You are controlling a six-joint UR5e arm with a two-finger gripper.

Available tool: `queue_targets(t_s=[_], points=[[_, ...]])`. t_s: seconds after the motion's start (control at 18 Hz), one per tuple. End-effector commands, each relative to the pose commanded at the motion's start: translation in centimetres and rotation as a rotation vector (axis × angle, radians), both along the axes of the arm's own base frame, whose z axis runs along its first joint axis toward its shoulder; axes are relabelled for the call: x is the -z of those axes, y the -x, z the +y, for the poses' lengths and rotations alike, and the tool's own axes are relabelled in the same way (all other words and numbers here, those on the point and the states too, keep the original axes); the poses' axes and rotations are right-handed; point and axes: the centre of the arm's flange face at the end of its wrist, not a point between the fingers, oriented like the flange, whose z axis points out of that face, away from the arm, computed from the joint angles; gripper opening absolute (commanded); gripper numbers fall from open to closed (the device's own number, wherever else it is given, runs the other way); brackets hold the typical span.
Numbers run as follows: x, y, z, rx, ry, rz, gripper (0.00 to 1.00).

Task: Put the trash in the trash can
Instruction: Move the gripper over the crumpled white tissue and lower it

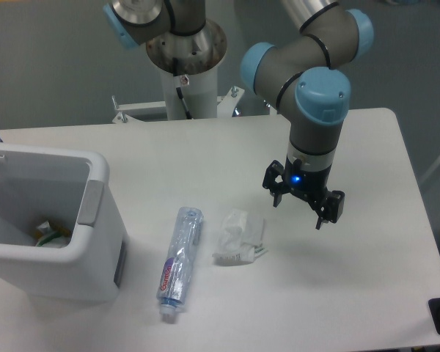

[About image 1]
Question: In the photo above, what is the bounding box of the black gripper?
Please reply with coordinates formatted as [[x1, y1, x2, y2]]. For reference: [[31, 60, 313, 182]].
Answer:
[[263, 159, 345, 230]]

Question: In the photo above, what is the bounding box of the white paper wrapper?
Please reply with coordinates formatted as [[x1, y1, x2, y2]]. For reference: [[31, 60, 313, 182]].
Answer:
[[212, 208, 268, 266]]

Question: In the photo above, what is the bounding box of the clear crushed plastic bottle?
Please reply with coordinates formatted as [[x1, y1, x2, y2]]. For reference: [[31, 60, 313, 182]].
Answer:
[[156, 207, 203, 323]]

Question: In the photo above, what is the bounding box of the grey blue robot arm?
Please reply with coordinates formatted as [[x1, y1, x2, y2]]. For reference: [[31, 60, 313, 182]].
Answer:
[[103, 1, 374, 224]]

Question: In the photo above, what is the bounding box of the white plastic trash can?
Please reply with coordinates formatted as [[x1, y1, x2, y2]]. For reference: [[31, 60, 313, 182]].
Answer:
[[0, 142, 128, 301]]

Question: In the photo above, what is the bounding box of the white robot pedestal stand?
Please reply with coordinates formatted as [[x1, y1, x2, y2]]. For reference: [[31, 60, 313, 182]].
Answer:
[[111, 19, 245, 123]]

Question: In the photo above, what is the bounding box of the black cable on pedestal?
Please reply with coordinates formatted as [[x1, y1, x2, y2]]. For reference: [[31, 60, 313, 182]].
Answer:
[[172, 56, 194, 120]]

